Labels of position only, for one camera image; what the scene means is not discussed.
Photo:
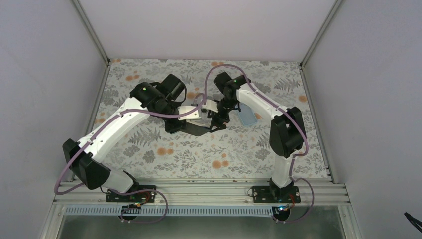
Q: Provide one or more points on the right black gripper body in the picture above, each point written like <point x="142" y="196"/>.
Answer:
<point x="232" y="102"/>

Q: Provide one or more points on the slotted grey cable duct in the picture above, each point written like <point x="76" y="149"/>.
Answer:
<point x="155" y="211"/>

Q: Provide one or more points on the right aluminium corner post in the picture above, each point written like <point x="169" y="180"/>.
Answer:
<point x="326" y="23"/>

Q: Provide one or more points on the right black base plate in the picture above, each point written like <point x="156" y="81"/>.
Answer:
<point x="263" y="194"/>

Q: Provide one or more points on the green phone black screen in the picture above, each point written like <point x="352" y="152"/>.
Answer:
<point x="173" y="130"/>

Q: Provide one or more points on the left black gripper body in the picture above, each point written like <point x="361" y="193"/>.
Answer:
<point x="168" y="109"/>

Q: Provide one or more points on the aluminium corner post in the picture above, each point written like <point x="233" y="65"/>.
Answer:
<point x="326" y="23"/>
<point x="91" y="32"/>

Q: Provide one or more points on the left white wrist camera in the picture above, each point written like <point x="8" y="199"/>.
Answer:
<point x="189" y="112"/>

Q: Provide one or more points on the aluminium mounting rail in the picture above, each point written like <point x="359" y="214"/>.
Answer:
<point x="218" y="192"/>

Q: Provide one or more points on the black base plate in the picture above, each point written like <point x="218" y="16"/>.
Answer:
<point x="147" y="196"/>
<point x="263" y="194"/>

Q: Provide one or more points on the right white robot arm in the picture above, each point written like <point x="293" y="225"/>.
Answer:
<point x="287" y="131"/>

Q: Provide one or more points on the black object at edge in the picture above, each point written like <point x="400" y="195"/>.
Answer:
<point x="415" y="222"/>

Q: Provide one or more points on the left aluminium corner post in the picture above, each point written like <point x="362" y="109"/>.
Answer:
<point x="91" y="32"/>

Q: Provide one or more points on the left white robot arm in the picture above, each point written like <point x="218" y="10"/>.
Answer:
<point x="85" y="157"/>

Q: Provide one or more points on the light blue phone case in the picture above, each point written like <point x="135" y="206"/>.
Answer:
<point x="246" y="115"/>

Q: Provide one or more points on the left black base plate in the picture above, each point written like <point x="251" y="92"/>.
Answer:
<point x="147" y="196"/>

